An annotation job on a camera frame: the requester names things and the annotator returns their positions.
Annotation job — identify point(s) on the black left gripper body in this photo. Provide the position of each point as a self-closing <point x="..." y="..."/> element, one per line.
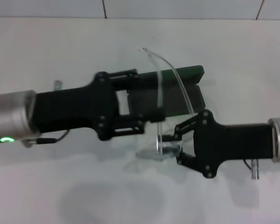
<point x="72" y="109"/>

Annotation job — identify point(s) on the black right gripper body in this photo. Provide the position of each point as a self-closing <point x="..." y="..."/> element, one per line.
<point x="228" y="144"/>

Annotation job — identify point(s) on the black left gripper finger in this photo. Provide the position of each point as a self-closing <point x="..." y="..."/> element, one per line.
<point x="130" y="124"/>
<point x="126" y="78"/>

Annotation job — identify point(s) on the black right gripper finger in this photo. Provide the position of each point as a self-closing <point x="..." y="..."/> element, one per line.
<point x="187" y="159"/>
<point x="189" y="124"/>

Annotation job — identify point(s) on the green glasses case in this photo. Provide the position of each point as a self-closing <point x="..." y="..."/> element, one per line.
<point x="177" y="102"/>

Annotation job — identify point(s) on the clear white glasses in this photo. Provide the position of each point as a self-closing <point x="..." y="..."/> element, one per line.
<point x="159" y="93"/>

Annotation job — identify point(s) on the clear plastic tab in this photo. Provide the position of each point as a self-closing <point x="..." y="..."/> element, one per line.
<point x="58" y="85"/>

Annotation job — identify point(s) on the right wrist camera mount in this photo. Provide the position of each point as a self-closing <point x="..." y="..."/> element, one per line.
<point x="255" y="169"/>

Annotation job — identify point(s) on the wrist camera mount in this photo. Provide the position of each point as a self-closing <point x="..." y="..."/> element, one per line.
<point x="29" y="142"/>
<point x="255" y="169"/>

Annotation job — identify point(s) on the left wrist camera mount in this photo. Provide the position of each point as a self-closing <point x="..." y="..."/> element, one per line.
<point x="29" y="142"/>

